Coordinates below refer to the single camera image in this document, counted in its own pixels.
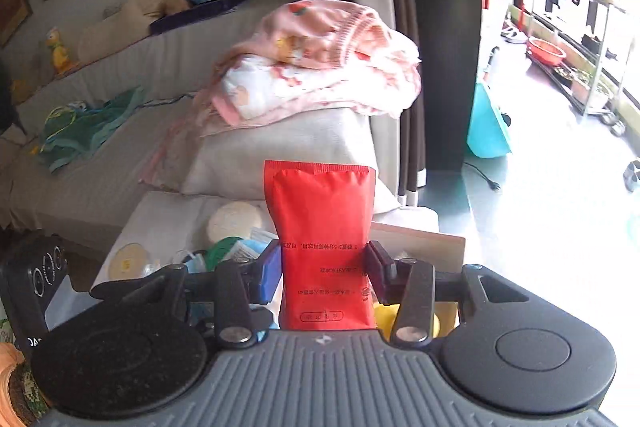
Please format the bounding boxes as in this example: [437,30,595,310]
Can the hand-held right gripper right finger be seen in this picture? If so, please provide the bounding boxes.
[367,241,543,348]

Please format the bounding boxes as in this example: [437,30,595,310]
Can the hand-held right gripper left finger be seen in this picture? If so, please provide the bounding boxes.
[90,239,282,349]

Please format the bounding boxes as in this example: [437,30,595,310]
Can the red soft packet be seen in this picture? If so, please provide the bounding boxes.
[264,160,377,331]

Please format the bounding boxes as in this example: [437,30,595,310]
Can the blue soft packet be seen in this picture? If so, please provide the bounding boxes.
[232,229,280,259]

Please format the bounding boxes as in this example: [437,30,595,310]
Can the yellow round toy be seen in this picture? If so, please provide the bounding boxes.
[372,304,442,340]

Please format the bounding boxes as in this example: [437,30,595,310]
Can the round white lid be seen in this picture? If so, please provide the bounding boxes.
[207,202,271,245]

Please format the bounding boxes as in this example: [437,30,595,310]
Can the blue face mask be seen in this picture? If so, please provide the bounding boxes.
[177,249,217,269]

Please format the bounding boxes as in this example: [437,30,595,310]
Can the orange pot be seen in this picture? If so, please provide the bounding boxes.
[0,342,53,425]

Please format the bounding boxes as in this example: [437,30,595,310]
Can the clear container with yellow mark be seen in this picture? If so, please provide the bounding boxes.
[109,243,157,280]

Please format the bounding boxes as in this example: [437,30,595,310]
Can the beige sofa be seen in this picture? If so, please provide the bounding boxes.
[0,0,401,258]

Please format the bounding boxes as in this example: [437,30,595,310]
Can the white cushion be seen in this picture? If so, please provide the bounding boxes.
[182,104,401,214]

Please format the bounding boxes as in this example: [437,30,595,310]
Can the teal cloth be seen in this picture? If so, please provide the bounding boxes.
[37,87,146,172]

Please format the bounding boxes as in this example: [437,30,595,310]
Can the pink dotted cloth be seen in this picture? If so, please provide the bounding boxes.
[140,92,226,188]

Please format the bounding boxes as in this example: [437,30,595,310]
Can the teal plastic basin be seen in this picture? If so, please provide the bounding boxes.
[467,82,514,160]

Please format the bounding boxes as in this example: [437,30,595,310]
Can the brown curtain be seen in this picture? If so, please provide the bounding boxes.
[380,0,482,208]

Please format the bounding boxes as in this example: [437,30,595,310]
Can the yellow duck toy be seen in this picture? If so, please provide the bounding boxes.
[45,27,77,74]

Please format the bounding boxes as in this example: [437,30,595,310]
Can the pink printed blanket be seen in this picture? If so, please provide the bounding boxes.
[207,0,423,128]

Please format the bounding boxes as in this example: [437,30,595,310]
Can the cream plush toy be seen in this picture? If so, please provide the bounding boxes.
[77,0,191,64]

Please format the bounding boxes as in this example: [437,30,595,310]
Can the white slippers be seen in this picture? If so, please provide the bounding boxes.
[500,22,529,44]

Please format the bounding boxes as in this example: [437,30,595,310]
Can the red basin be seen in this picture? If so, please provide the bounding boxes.
[527,37,569,68]

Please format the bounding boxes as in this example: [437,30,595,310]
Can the metal rack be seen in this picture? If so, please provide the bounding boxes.
[525,0,632,130]

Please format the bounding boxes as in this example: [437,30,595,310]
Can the black power cable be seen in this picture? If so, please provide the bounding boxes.
[462,162,502,192]

